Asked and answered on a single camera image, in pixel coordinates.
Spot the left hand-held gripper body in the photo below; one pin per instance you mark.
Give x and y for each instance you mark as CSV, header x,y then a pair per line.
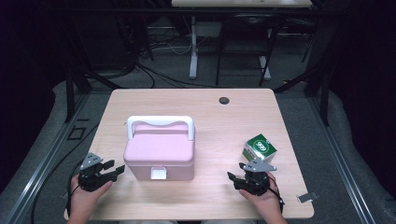
x,y
90,179

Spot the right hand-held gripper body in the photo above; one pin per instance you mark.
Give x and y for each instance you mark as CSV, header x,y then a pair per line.
x,y
257,182

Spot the green and white carton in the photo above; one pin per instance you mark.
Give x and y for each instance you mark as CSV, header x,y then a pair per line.
x,y
260,148

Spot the pink storage box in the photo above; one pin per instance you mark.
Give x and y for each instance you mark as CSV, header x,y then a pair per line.
x,y
158,152

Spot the person's left hand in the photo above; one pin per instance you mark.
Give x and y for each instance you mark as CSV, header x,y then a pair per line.
x,y
82,197

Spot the person's right hand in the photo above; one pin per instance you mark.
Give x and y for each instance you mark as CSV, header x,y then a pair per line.
x,y
267,200

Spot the black metal stand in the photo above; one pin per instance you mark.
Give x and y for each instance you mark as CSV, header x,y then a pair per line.
x,y
70,93
325,93

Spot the white desk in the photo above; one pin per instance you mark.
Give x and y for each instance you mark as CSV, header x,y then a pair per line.
x,y
193,56

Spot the black chair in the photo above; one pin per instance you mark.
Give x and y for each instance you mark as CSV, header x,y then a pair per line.
x,y
246,31

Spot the metal table bracket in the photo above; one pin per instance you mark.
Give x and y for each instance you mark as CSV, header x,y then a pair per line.
x,y
307,197

